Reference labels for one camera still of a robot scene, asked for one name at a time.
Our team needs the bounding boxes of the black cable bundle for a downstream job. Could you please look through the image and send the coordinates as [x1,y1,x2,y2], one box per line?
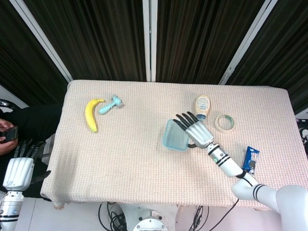
[191,205,210,231]
[98,202,128,231]

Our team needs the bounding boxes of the light blue toy hammer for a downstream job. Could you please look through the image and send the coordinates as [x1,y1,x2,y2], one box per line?
[99,95,125,115]

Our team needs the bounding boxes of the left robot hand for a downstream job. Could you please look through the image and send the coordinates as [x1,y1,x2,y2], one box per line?
[2,139,51,192]

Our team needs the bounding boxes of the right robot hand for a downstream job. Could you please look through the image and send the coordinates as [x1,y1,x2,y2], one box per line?
[175,111,215,149]

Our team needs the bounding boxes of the clear plastic container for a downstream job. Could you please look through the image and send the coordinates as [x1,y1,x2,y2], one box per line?
[163,139,190,153]

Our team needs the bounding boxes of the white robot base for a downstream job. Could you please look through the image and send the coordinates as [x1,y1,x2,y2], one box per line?
[117,203,183,231]

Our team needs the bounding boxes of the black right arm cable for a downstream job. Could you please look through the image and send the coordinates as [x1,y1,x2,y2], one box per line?
[211,169,254,227]

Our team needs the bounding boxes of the blue snack packet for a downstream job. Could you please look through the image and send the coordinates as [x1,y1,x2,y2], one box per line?
[242,146,260,174]

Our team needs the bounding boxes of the light blue plastic container lid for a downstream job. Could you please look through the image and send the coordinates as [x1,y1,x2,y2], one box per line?
[161,118,190,153]

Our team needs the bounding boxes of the mayonnaise squeeze bottle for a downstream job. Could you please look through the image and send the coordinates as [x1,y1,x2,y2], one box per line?
[194,94,212,121]

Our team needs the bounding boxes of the masking tape roll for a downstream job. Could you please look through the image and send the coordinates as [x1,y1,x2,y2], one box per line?
[214,114,237,132]

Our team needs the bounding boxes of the white frame post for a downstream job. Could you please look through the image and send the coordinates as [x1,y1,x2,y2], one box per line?
[9,0,73,82]
[218,0,279,85]
[142,0,158,82]

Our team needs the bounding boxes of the pink waffle tablecloth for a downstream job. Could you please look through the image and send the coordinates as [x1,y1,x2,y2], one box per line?
[40,79,308,212]

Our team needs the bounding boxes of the dark curtain panel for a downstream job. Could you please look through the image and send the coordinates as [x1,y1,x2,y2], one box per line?
[156,0,265,84]
[24,0,147,81]
[227,0,308,115]
[0,0,68,109]

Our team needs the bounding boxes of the person in black clothes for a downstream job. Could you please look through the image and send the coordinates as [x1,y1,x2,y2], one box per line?
[0,103,64,199]

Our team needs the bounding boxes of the yellow banana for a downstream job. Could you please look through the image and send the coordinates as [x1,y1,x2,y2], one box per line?
[84,98,106,133]

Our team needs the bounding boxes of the black smartphone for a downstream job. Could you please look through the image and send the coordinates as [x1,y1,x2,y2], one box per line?
[0,126,19,144]

